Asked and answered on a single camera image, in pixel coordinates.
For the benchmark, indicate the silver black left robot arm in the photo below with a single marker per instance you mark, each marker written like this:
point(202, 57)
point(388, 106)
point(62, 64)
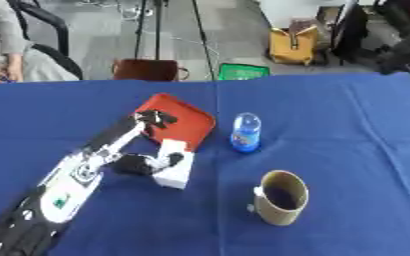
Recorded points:
point(62, 193)

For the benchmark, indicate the clear blue plastic bottle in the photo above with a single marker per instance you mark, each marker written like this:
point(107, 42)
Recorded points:
point(246, 132)

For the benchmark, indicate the yellow bag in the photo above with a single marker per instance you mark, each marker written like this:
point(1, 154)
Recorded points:
point(293, 46)

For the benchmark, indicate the black tripod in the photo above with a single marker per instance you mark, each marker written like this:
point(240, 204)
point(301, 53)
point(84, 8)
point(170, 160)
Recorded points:
point(162, 30)

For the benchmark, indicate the person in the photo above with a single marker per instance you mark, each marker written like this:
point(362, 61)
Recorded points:
point(10, 46)

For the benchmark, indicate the white rectangular box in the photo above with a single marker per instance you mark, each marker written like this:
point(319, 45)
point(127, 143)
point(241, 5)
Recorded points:
point(173, 170)

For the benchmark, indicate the black equipment stand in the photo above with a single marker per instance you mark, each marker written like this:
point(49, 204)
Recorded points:
point(389, 36)

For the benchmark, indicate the brown bag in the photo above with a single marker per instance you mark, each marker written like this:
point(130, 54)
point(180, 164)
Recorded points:
point(147, 70)

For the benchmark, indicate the black chair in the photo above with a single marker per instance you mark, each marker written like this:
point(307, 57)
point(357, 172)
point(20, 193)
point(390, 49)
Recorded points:
point(51, 36)

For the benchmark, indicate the tan mug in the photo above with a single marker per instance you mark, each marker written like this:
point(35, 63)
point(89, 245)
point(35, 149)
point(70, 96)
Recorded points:
point(281, 197)

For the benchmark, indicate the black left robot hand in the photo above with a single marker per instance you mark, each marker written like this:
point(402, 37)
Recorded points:
point(134, 163)

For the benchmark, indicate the red square tray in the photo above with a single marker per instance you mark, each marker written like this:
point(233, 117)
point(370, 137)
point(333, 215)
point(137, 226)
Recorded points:
point(182, 121)

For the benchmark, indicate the green box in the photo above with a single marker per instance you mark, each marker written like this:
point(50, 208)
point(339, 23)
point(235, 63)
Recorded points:
point(243, 72)

